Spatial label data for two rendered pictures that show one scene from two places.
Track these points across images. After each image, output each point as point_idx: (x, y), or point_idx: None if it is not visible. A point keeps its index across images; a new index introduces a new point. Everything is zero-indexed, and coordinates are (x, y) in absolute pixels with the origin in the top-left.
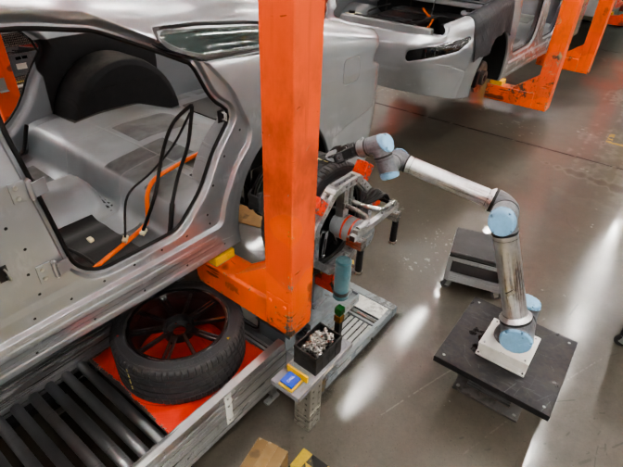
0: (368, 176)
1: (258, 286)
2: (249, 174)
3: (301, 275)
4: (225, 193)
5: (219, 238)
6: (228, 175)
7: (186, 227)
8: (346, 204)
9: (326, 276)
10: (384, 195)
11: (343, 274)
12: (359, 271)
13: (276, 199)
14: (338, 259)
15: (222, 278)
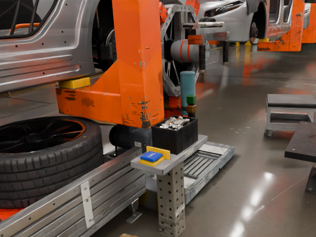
0: (197, 11)
1: (111, 88)
2: (101, 39)
3: (151, 55)
4: (78, 18)
5: (74, 59)
6: (80, 2)
7: (42, 35)
8: (183, 23)
9: (173, 101)
10: (213, 18)
11: (188, 83)
12: (203, 69)
13: None
14: (183, 72)
15: (79, 97)
